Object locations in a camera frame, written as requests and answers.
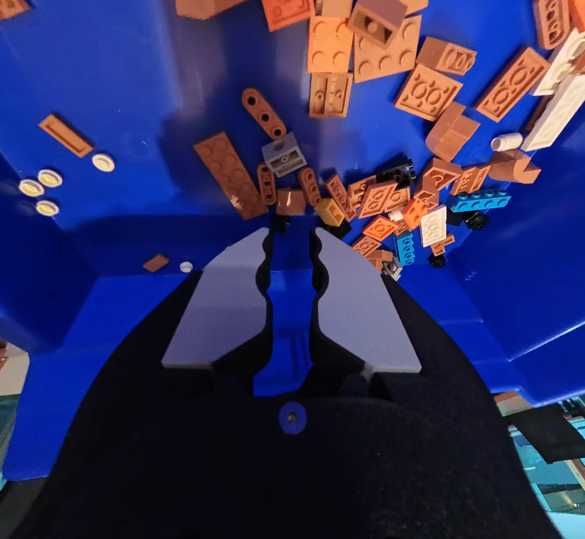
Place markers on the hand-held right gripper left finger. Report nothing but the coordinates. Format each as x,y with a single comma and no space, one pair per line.
224,315

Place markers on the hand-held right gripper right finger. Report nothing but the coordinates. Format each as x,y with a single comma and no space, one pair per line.
361,319

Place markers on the pile of brown toy bricks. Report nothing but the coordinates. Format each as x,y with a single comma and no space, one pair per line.
384,54

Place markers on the blue plastic bin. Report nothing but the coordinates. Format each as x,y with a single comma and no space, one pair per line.
114,68

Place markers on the small white toy piece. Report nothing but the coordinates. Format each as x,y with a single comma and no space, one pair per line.
186,266

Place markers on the small brown toy tile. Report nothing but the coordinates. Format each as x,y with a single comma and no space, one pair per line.
156,263

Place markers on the cream round toy stud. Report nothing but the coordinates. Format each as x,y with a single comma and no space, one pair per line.
103,162
47,207
31,188
50,178

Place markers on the brown oblong toy tile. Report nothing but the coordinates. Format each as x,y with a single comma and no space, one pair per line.
66,135

